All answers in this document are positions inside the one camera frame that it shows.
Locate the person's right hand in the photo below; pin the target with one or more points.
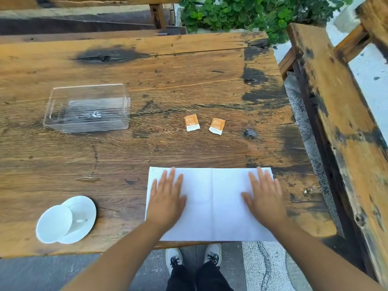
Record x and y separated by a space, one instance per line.
266 206

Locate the person's left hand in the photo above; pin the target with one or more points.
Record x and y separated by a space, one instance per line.
165 206

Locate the person's left little finger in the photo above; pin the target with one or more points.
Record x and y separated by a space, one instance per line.
154 187

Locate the person's right thumb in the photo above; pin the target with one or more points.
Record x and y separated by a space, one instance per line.
247 199

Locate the person's right middle finger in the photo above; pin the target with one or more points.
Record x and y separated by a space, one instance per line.
261 180

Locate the person's left middle finger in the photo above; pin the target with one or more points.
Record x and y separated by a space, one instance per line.
172 180

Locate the person's right little finger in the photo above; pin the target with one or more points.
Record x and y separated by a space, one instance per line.
277 188

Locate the person's left thumb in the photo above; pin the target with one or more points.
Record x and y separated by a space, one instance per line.
183 203

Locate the white paper napkin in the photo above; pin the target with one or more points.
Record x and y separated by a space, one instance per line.
213 203

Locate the person's right forearm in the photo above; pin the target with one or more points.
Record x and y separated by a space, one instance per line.
318 260

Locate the person's left forearm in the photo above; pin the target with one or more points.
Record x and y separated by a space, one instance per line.
121 257

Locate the person's left white shoe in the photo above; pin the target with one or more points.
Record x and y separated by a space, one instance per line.
173 259

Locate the person's white shoe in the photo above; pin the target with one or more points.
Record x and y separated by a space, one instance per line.
173 259
213 254

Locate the person's right white shoe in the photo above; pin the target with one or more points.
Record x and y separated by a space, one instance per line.
213 254

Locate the orange sugar packet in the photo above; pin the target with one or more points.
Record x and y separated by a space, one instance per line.
217 126
192 122

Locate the white saucer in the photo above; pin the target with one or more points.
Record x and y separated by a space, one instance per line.
83 215

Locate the black trousers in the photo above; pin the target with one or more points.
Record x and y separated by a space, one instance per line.
200 280

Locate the weathered wooden bench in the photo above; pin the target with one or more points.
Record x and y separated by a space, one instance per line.
342 133

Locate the clear plastic box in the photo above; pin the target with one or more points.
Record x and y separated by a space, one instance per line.
89 110

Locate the white cup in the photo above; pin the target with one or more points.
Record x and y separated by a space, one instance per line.
54 224

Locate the green leafy plant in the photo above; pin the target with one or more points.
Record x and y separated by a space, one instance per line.
257 13

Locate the wooden table with crossbar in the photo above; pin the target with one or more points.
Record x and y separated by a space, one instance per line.
368 24

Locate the dark wooden bench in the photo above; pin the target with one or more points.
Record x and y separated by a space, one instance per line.
75 15

